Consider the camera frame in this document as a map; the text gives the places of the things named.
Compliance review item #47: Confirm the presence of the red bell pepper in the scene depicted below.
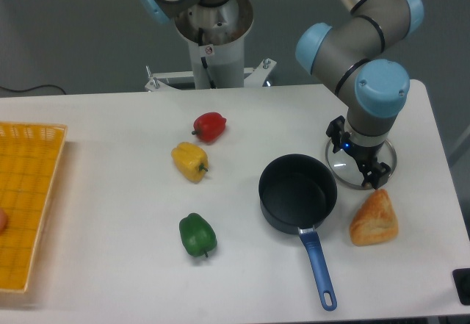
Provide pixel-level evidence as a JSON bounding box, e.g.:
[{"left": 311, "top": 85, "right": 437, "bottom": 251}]
[{"left": 192, "top": 112, "right": 227, "bottom": 143}]

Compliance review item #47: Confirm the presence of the yellow wicker basket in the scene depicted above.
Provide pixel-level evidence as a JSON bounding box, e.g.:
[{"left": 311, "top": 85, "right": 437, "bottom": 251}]
[{"left": 1, "top": 121, "right": 68, "bottom": 293}]

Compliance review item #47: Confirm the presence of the glass pot lid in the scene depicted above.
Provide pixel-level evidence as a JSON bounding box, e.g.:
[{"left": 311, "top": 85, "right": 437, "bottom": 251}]
[{"left": 325, "top": 139, "right": 397, "bottom": 190}]

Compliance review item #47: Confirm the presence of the triangle puff pastry bread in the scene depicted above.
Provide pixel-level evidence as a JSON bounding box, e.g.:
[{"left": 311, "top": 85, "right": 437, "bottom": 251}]
[{"left": 349, "top": 189, "right": 399, "bottom": 246}]

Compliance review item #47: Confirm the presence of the black saucepan blue handle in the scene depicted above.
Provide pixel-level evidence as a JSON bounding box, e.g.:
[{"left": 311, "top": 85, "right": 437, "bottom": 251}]
[{"left": 258, "top": 154, "right": 337, "bottom": 312}]

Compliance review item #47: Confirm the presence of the black cable on floor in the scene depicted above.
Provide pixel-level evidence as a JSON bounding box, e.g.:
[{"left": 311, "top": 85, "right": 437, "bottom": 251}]
[{"left": 0, "top": 84, "right": 68, "bottom": 95}]

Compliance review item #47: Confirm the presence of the green bell pepper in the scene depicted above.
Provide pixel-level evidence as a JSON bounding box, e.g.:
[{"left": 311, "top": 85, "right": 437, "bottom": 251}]
[{"left": 178, "top": 213, "right": 217, "bottom": 257}]

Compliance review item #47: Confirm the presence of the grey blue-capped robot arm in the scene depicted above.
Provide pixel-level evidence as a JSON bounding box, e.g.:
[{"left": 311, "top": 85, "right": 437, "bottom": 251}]
[{"left": 140, "top": 0, "right": 424, "bottom": 189}]

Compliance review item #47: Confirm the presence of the black device at table edge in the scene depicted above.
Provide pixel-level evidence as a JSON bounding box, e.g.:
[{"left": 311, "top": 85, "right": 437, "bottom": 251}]
[{"left": 452, "top": 268, "right": 470, "bottom": 306}]

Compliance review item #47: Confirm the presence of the yellow bell pepper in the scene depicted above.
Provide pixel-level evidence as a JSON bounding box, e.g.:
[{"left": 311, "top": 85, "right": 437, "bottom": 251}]
[{"left": 171, "top": 142, "right": 209, "bottom": 183}]

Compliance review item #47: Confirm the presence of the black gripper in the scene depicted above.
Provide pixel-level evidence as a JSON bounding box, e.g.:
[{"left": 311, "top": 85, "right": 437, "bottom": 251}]
[{"left": 326, "top": 115, "right": 391, "bottom": 188}]

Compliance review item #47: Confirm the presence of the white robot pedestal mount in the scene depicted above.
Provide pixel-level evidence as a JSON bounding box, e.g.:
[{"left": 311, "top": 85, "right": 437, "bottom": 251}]
[{"left": 145, "top": 0, "right": 277, "bottom": 92}]

